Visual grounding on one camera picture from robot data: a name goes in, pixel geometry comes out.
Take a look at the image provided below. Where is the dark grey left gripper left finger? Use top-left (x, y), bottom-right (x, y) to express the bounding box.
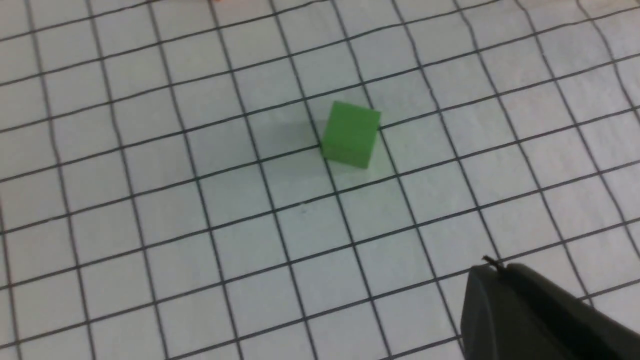
top-left (461, 256), bottom-right (595, 360)

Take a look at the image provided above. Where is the white black grid tablecloth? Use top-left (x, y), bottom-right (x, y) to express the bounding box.
top-left (1, 0), bottom-right (639, 360)

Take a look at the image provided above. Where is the green foam cube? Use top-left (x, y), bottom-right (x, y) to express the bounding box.
top-left (320, 101), bottom-right (381, 169)

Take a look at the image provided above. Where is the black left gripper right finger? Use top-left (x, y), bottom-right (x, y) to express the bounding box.
top-left (500, 263), bottom-right (639, 360)

